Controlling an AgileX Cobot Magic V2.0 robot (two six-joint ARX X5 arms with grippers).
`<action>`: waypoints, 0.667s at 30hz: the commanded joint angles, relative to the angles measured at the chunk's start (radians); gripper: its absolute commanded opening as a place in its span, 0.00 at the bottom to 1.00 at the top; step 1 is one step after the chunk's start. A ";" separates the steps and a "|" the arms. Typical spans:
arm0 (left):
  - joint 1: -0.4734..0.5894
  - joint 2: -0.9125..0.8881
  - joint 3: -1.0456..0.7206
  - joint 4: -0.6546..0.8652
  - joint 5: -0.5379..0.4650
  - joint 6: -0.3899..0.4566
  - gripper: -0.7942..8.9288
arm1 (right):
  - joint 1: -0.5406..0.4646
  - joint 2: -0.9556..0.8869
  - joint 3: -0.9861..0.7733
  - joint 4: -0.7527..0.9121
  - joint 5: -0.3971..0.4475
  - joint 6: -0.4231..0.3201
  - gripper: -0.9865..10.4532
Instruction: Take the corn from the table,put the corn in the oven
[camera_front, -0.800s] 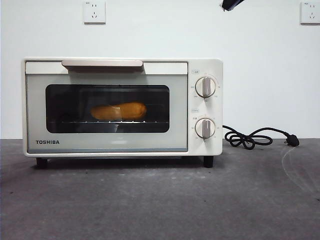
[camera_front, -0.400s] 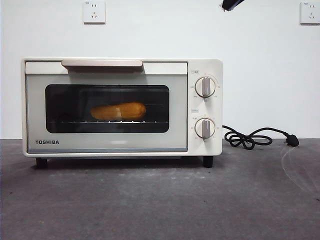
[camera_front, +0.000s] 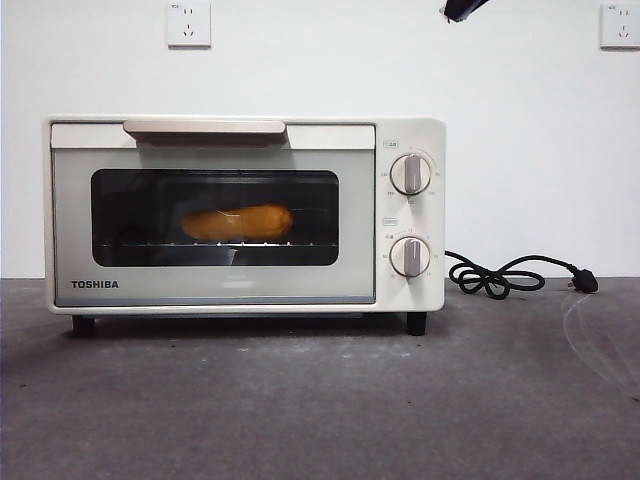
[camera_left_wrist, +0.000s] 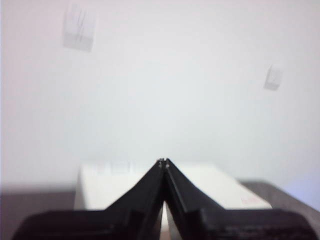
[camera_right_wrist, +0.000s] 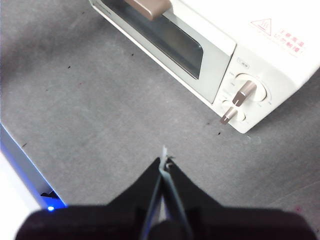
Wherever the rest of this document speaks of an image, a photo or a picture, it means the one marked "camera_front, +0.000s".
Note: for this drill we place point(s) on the cream toaster oven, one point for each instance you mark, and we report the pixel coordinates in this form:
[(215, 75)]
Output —
[(410, 125)]

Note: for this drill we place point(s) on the oven timer knob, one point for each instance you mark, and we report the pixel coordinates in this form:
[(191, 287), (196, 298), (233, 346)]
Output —
[(410, 256)]

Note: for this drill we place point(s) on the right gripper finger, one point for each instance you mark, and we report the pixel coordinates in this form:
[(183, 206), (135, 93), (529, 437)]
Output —
[(462, 7)]

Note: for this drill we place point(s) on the white wall socket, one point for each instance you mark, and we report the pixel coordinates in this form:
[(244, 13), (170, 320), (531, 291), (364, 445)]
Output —
[(621, 26), (189, 25)]

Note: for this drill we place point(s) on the oven temperature knob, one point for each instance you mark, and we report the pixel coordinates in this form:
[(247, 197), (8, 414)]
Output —
[(411, 174)]

